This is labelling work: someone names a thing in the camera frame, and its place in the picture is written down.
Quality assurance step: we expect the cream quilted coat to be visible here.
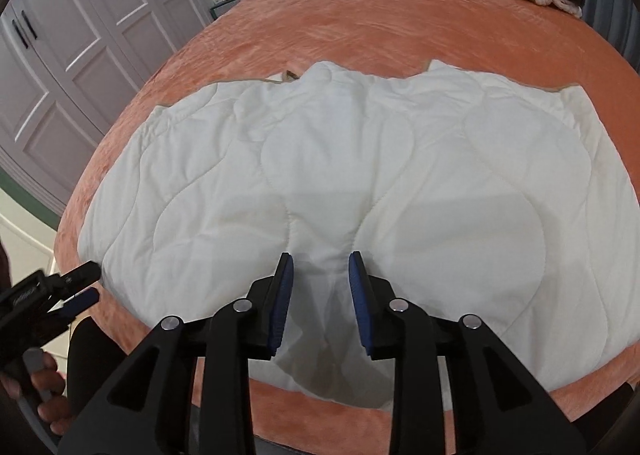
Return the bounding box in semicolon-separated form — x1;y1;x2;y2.
77;61;639;409

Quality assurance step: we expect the person's left hand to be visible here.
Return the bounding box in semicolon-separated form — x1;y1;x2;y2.
30;352;75;435

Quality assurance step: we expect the white panelled wardrobe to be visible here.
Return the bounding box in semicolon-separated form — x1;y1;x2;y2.
1;0;212;214

